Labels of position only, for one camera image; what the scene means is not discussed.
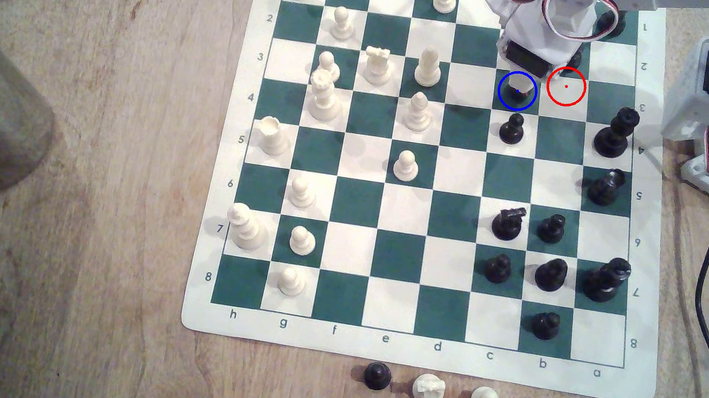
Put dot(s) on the green white chess mat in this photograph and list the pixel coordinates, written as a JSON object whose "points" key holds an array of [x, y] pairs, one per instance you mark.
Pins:
{"points": [[441, 243]]}

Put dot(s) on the black rook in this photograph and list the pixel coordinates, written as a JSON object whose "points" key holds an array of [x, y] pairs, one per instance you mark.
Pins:
{"points": [[610, 27]]}

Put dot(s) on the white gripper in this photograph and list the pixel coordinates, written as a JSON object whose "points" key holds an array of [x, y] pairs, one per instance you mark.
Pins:
{"points": [[529, 59]]}

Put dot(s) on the black queen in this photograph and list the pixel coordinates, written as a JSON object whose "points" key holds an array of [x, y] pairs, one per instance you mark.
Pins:
{"points": [[615, 136]]}

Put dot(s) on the black king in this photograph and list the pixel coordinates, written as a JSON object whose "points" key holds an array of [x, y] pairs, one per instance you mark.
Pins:
{"points": [[604, 281]]}

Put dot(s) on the black bishop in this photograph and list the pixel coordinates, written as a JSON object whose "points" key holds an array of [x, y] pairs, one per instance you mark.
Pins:
{"points": [[551, 276]]}

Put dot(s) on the black pawn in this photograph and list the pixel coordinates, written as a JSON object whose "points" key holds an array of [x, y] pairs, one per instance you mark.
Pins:
{"points": [[512, 130], [551, 229], [546, 326], [574, 61], [377, 376], [497, 269], [514, 97]]}

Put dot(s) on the white bishop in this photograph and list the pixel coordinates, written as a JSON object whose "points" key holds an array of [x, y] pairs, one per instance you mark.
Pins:
{"points": [[428, 68], [417, 114]]}

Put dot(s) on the white knight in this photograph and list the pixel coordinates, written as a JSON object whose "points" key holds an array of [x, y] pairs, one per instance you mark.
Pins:
{"points": [[428, 390]]}

